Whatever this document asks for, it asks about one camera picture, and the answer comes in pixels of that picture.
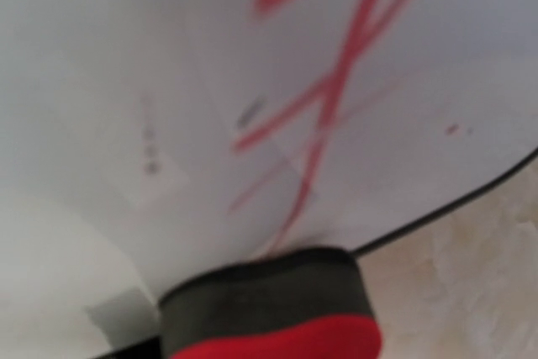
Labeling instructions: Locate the white whiteboard black frame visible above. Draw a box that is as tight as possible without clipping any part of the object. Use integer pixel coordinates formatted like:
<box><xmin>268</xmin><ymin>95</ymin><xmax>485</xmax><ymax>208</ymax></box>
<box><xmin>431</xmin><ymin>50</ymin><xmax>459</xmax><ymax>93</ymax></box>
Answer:
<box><xmin>1</xmin><ymin>0</ymin><xmax>537</xmax><ymax>358</ymax></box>

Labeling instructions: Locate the red black whiteboard eraser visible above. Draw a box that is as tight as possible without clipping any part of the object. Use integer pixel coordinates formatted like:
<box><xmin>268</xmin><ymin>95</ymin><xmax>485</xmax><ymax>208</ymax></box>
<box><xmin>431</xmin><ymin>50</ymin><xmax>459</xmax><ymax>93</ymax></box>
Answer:
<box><xmin>159</xmin><ymin>247</ymin><xmax>382</xmax><ymax>358</ymax></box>

